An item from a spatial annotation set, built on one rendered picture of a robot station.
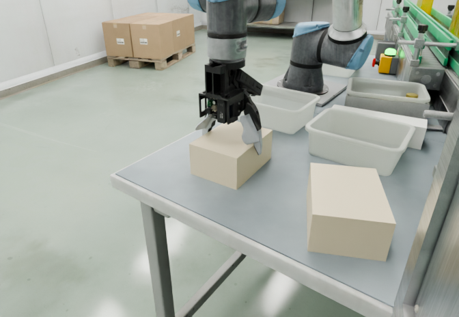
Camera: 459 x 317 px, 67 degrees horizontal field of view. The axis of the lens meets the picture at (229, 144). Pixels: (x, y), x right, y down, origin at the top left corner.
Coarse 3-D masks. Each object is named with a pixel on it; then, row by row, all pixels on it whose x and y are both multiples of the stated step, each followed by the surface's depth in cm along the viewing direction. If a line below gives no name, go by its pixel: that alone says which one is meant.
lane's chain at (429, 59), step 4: (408, 48) 136; (424, 48) 136; (428, 48) 136; (424, 52) 130; (428, 52) 130; (432, 52) 130; (412, 56) 124; (424, 56) 124; (428, 56) 124; (432, 56) 124; (424, 60) 118; (428, 60) 118; (432, 60) 118; (436, 60) 118; (420, 64) 113; (424, 64) 113; (428, 64) 113; (432, 64) 113; (436, 64) 113; (440, 64) 113
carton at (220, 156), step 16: (224, 128) 81; (240, 128) 81; (192, 144) 73; (208, 144) 73; (224, 144) 73; (240, 144) 73; (192, 160) 75; (208, 160) 72; (224, 160) 70; (240, 160) 70; (256, 160) 76; (208, 176) 74; (224, 176) 72; (240, 176) 72
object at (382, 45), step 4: (380, 40) 175; (384, 40) 175; (380, 44) 170; (384, 44) 170; (388, 44) 169; (392, 44) 168; (376, 48) 175; (380, 48) 171; (384, 48) 170; (388, 48) 170; (392, 48) 169; (376, 52) 172; (380, 52) 172; (384, 52) 171; (376, 56) 173
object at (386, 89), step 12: (348, 84) 106; (360, 84) 113; (372, 84) 112; (384, 84) 111; (396, 84) 110; (408, 84) 108; (420, 84) 107; (360, 96) 100; (372, 96) 98; (384, 96) 97; (396, 96) 96; (420, 96) 103
